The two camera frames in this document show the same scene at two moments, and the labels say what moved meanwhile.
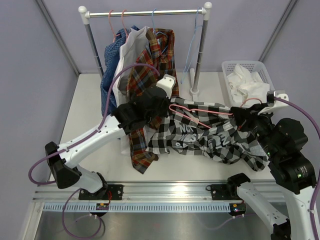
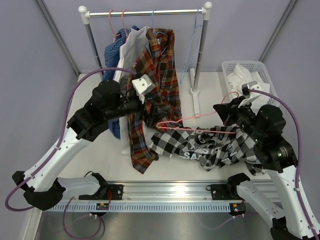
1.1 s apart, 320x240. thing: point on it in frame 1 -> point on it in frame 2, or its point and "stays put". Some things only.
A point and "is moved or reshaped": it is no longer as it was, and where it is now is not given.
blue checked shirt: x=111 y=56 stays put
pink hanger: x=127 y=34 stays put
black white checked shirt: x=195 y=126 is moved or reshaped
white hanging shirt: x=131 y=44 stays put
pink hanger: x=172 y=106 -> x=199 y=115
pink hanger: x=114 y=35 stays put
